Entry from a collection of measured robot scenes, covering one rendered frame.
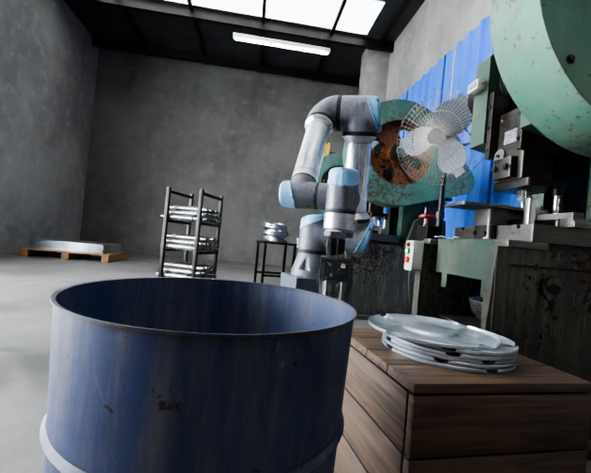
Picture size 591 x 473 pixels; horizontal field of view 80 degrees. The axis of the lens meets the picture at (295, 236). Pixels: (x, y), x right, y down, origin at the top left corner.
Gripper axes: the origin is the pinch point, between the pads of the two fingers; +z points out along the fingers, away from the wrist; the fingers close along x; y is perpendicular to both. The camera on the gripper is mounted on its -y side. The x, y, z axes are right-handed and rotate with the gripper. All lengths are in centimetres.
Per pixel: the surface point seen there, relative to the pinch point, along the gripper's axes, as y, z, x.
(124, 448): 57, 4, -18
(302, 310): 20.0, -3.5, -5.4
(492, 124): -65, -72, 58
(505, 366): 12.7, 4.3, 35.5
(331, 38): -522, -377, -50
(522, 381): 16.1, 5.8, 37.3
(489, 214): -52, -34, 55
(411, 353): 11.4, 4.5, 17.5
